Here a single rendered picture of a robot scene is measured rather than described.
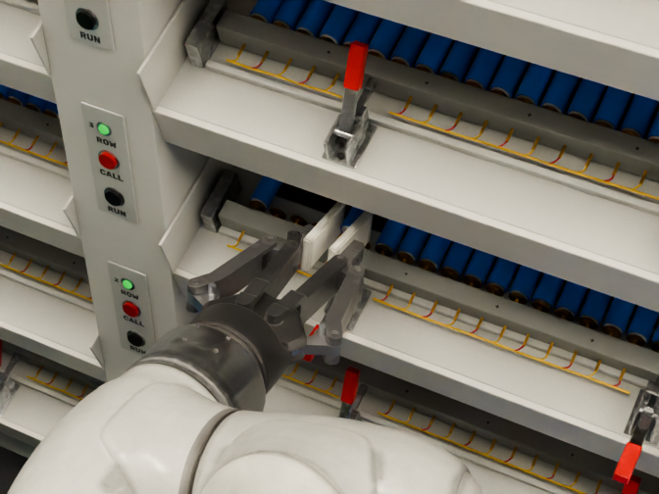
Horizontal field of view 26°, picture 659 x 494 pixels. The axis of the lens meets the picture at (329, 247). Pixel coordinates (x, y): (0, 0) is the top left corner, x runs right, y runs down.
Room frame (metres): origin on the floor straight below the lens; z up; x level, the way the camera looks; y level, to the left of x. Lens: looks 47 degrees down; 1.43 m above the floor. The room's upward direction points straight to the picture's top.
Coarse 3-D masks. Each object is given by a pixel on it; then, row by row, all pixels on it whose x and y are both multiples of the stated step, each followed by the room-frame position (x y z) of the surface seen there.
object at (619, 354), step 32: (224, 224) 0.88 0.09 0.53; (256, 224) 0.87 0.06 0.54; (288, 224) 0.86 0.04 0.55; (384, 256) 0.83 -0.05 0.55; (416, 288) 0.80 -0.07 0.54; (448, 288) 0.79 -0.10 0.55; (480, 320) 0.77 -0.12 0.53; (512, 320) 0.76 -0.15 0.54; (544, 320) 0.76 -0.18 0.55; (576, 352) 0.73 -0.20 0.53; (608, 352) 0.72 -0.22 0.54; (640, 352) 0.72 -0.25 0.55; (608, 384) 0.71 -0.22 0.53
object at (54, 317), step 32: (0, 256) 1.02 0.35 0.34; (32, 256) 1.00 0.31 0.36; (64, 256) 1.00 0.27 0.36; (0, 288) 0.99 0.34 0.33; (32, 288) 0.98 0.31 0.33; (64, 288) 0.97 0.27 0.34; (0, 320) 0.95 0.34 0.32; (32, 320) 0.95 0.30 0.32; (64, 320) 0.95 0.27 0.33; (64, 352) 0.91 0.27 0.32; (96, 352) 0.88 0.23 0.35
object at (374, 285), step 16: (240, 240) 0.87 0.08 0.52; (256, 240) 0.87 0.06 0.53; (384, 288) 0.81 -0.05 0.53; (416, 304) 0.79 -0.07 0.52; (432, 304) 0.79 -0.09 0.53; (464, 320) 0.78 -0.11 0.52; (512, 336) 0.76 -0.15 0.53; (544, 352) 0.74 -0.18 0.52; (560, 352) 0.74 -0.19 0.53; (592, 368) 0.73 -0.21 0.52; (608, 368) 0.72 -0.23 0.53; (640, 384) 0.71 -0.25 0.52
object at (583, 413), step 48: (192, 192) 0.88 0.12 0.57; (240, 192) 0.92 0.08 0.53; (192, 240) 0.88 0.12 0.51; (288, 288) 0.82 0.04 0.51; (480, 288) 0.81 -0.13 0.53; (384, 336) 0.77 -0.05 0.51; (432, 336) 0.77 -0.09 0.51; (624, 336) 0.75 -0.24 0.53; (432, 384) 0.74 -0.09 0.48; (480, 384) 0.72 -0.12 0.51; (528, 384) 0.72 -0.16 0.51; (576, 384) 0.72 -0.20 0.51; (624, 384) 0.71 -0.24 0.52; (576, 432) 0.68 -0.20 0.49
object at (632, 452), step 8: (640, 416) 0.67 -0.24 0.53; (648, 416) 0.67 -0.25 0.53; (640, 424) 0.66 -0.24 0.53; (648, 424) 0.66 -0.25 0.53; (640, 432) 0.65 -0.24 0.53; (632, 440) 0.65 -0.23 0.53; (640, 440) 0.65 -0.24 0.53; (632, 448) 0.64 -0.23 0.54; (640, 448) 0.64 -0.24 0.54; (624, 456) 0.63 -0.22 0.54; (632, 456) 0.63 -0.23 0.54; (624, 464) 0.62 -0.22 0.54; (632, 464) 0.62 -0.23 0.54; (616, 472) 0.61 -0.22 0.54; (624, 472) 0.61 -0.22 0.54; (632, 472) 0.62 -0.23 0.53; (624, 480) 0.61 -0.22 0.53
